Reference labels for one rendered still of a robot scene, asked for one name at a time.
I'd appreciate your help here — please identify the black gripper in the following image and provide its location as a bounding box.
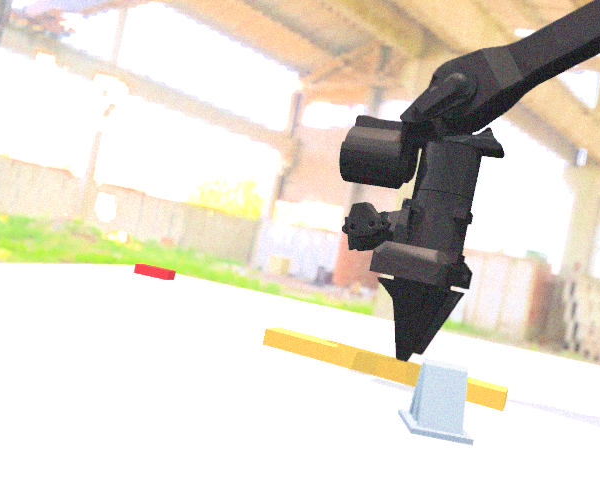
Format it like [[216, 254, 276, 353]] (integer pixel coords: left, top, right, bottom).
[[369, 190, 474, 362]]

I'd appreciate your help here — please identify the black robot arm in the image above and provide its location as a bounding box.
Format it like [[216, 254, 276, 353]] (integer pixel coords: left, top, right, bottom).
[[339, 0, 600, 251]]

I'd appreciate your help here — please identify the red rectangular bar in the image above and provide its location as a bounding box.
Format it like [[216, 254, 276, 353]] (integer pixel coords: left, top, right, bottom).
[[133, 264, 176, 280]]

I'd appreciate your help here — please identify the yellow rectangular bar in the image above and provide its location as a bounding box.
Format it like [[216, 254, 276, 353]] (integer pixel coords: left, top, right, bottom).
[[263, 327, 509, 411]]

